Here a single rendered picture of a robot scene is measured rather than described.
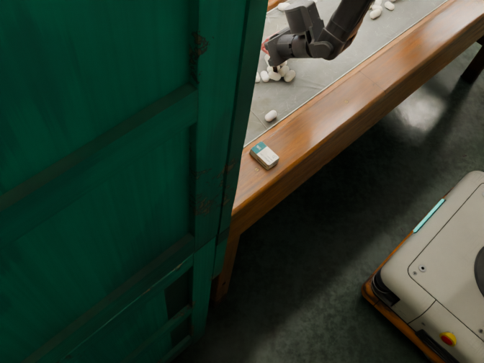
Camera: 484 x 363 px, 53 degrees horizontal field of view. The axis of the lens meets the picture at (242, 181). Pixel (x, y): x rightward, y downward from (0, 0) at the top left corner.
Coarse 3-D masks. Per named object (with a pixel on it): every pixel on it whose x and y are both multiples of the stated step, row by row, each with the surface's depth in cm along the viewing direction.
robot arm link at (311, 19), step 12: (312, 0) 107; (288, 12) 108; (300, 12) 107; (312, 12) 107; (300, 24) 108; (312, 24) 107; (324, 24) 110; (312, 36) 108; (312, 48) 108; (324, 48) 105
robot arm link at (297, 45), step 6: (300, 36) 112; (306, 36) 109; (294, 42) 113; (300, 42) 111; (306, 42) 110; (294, 48) 113; (300, 48) 111; (306, 48) 110; (294, 54) 114; (300, 54) 113; (306, 54) 111
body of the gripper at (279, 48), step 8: (288, 32) 119; (272, 40) 117; (280, 40) 117; (288, 40) 115; (272, 48) 117; (280, 48) 117; (288, 48) 115; (272, 56) 118; (280, 56) 119; (288, 56) 117; (272, 64) 119
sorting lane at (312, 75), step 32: (288, 0) 141; (320, 0) 143; (384, 0) 146; (416, 0) 147; (448, 0) 149; (384, 32) 139; (288, 64) 129; (320, 64) 130; (352, 64) 131; (256, 96) 122; (288, 96) 123; (256, 128) 117
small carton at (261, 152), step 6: (258, 144) 109; (264, 144) 109; (252, 150) 108; (258, 150) 108; (264, 150) 109; (270, 150) 109; (258, 156) 108; (264, 156) 108; (270, 156) 108; (276, 156) 108; (264, 162) 107; (270, 162) 107; (276, 162) 109; (270, 168) 109
